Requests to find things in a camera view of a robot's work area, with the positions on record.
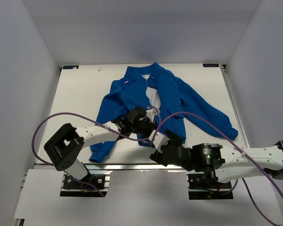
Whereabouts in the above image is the blue fleece jacket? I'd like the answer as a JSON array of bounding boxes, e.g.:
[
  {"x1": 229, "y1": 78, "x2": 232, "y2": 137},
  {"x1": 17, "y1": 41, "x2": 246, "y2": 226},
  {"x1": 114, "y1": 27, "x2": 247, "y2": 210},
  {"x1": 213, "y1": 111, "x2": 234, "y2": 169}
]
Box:
[{"x1": 88, "y1": 62, "x2": 239, "y2": 163}]

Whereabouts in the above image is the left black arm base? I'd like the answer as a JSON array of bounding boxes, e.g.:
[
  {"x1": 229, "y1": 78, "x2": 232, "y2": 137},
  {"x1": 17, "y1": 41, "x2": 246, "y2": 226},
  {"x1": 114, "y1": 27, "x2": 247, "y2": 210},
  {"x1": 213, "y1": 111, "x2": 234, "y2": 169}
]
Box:
[{"x1": 59, "y1": 171, "x2": 110, "y2": 198}]

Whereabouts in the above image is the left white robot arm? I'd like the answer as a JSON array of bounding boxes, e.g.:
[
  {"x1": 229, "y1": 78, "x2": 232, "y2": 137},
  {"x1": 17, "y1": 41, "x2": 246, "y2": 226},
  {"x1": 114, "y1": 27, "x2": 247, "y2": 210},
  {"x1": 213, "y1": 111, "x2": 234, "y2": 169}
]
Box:
[{"x1": 44, "y1": 106, "x2": 159, "y2": 188}]

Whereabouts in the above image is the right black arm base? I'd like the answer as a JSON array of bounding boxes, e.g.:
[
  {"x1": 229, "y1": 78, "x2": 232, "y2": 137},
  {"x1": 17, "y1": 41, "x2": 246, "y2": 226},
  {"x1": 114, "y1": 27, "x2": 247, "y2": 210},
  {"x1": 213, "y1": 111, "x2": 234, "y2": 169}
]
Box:
[{"x1": 187, "y1": 172, "x2": 233, "y2": 200}]

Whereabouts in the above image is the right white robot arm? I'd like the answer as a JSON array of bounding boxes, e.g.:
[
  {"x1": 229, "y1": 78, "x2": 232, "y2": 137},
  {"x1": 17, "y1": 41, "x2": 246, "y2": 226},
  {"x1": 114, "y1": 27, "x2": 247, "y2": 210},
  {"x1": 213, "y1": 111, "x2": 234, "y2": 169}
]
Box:
[{"x1": 149, "y1": 130, "x2": 283, "y2": 188}]

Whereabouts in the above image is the left blue table label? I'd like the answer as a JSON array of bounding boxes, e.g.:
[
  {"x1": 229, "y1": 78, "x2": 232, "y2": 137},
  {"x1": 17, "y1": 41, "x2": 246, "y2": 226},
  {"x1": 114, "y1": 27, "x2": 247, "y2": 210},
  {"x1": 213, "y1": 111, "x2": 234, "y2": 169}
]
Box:
[{"x1": 62, "y1": 65, "x2": 79, "y2": 70}]

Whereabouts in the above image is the blue table label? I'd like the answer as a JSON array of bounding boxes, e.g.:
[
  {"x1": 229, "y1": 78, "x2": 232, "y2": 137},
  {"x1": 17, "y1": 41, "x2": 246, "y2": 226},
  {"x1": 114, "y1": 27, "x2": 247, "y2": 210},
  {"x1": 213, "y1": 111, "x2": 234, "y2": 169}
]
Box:
[
  {"x1": 202, "y1": 63, "x2": 219, "y2": 68},
  {"x1": 62, "y1": 65, "x2": 79, "y2": 70}
]

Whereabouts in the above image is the right blue table label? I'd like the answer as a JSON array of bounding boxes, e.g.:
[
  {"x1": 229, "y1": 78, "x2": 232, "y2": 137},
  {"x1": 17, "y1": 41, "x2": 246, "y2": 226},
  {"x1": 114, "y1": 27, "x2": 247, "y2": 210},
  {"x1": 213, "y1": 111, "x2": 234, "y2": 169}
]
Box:
[{"x1": 202, "y1": 63, "x2": 219, "y2": 68}]

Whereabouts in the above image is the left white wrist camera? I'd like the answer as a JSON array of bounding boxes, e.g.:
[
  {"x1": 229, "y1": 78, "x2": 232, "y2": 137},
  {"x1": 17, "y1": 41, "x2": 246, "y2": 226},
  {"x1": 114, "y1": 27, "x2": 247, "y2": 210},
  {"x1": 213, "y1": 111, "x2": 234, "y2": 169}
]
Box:
[{"x1": 146, "y1": 105, "x2": 161, "y2": 124}]

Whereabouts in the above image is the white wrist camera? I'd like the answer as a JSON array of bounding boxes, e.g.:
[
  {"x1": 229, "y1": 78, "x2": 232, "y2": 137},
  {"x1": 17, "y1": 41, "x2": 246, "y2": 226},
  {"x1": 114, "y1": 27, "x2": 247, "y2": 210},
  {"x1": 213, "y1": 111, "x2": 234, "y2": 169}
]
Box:
[
  {"x1": 149, "y1": 130, "x2": 170, "y2": 153},
  {"x1": 146, "y1": 105, "x2": 161, "y2": 124}
]

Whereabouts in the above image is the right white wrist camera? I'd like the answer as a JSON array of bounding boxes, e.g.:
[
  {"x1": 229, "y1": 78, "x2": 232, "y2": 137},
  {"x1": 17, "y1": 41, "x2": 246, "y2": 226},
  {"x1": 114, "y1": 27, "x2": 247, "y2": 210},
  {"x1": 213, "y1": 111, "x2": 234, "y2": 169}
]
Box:
[{"x1": 149, "y1": 130, "x2": 170, "y2": 153}]

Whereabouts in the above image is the aluminium table front rail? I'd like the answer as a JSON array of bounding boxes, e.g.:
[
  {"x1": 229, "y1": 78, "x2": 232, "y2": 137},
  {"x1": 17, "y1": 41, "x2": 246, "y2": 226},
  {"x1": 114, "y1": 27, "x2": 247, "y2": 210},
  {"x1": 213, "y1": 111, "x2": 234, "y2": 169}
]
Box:
[{"x1": 35, "y1": 162, "x2": 191, "y2": 171}]

